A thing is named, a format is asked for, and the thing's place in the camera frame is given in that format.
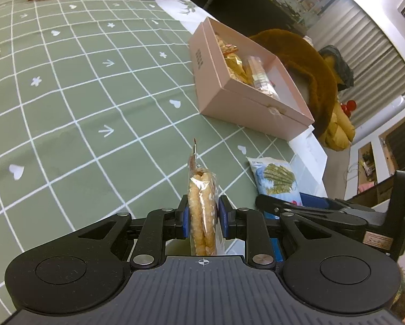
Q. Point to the dark wooden furniture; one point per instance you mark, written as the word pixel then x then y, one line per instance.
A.
pixel 402 142

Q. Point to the green checked tablecloth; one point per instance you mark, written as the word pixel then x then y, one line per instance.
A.
pixel 87 91

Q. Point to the round rice cracker packet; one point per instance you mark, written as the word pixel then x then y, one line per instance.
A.
pixel 202 210

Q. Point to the long clear biscuit pack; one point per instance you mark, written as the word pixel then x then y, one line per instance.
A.
pixel 263 78

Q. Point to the dark bundled cloth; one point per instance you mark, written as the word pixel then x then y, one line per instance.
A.
pixel 339 67

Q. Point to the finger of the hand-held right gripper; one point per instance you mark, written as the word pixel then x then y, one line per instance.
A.
pixel 319 200
pixel 337 221

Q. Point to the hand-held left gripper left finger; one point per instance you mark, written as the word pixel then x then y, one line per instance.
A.
pixel 186 216

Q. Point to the yellow plush toy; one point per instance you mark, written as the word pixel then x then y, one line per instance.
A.
pixel 339 128

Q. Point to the large yellow snack packet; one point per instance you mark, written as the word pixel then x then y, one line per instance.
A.
pixel 238 69

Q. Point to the blue snack packet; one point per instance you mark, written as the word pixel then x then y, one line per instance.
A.
pixel 276 179

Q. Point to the grey curtain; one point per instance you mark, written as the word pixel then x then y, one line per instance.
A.
pixel 371 61

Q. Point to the white leaf print paper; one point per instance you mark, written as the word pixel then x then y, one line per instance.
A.
pixel 185 12

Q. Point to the brown fleece coat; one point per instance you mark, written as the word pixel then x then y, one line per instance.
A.
pixel 303 67

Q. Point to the pink cardboard box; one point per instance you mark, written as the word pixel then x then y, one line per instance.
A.
pixel 219 98

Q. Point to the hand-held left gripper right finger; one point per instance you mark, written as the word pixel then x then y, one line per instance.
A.
pixel 222 216

